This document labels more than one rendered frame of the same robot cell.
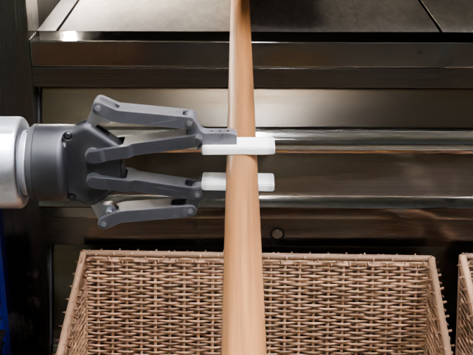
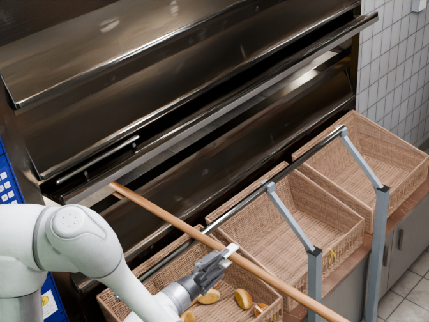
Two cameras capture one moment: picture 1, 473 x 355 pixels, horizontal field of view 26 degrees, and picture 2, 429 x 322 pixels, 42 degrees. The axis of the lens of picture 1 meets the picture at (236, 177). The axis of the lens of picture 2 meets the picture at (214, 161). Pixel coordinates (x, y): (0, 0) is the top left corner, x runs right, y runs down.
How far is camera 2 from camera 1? 126 cm
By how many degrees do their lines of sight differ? 39
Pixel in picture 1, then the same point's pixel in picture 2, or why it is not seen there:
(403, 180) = (184, 207)
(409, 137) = (233, 211)
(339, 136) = (218, 223)
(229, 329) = (313, 305)
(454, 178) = (197, 197)
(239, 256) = (285, 286)
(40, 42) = not seen: hidden behind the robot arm
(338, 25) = (141, 168)
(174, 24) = (89, 199)
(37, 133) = (187, 284)
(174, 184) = (218, 271)
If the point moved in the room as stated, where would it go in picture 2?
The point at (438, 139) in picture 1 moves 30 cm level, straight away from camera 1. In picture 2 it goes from (240, 207) to (195, 170)
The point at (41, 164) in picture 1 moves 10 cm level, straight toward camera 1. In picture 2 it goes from (195, 292) to (223, 304)
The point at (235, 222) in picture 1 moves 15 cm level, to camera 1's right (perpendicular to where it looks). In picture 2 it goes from (268, 276) to (299, 249)
